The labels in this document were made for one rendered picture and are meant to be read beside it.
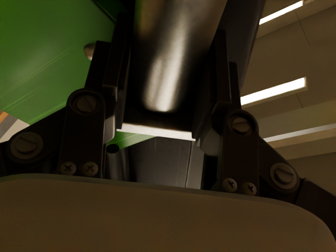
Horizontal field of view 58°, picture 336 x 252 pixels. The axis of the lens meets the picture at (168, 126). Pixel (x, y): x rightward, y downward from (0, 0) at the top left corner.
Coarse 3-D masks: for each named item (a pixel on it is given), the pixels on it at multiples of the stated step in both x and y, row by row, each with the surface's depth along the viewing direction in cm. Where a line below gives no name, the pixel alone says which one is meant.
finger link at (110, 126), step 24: (120, 24) 12; (96, 48) 12; (120, 48) 11; (96, 72) 11; (120, 72) 10; (120, 96) 11; (48, 120) 10; (120, 120) 12; (24, 144) 9; (48, 144) 9
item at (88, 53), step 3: (87, 45) 15; (90, 45) 15; (93, 45) 15; (84, 48) 15; (87, 48) 15; (90, 48) 15; (93, 48) 15; (84, 51) 15; (87, 51) 15; (90, 51) 15; (87, 54) 15; (90, 54) 15; (87, 57) 15; (90, 57) 15
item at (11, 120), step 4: (4, 112) 504; (0, 116) 497; (4, 116) 502; (8, 116) 515; (12, 116) 520; (0, 120) 496; (4, 120) 508; (8, 120) 513; (12, 120) 518; (0, 124) 502; (4, 124) 507; (8, 124) 512; (12, 124) 517; (0, 128) 501; (4, 128) 506; (8, 128) 510; (0, 132) 500; (4, 132) 504; (0, 136) 499
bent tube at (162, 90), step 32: (160, 0) 9; (192, 0) 9; (224, 0) 9; (160, 32) 10; (192, 32) 10; (160, 64) 11; (192, 64) 11; (128, 96) 14; (160, 96) 12; (128, 128) 13; (160, 128) 13
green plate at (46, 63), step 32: (0, 0) 13; (32, 0) 13; (64, 0) 13; (96, 0) 13; (0, 32) 14; (32, 32) 14; (64, 32) 14; (96, 32) 14; (0, 64) 16; (32, 64) 16; (64, 64) 16; (0, 96) 19; (32, 96) 19; (64, 96) 18
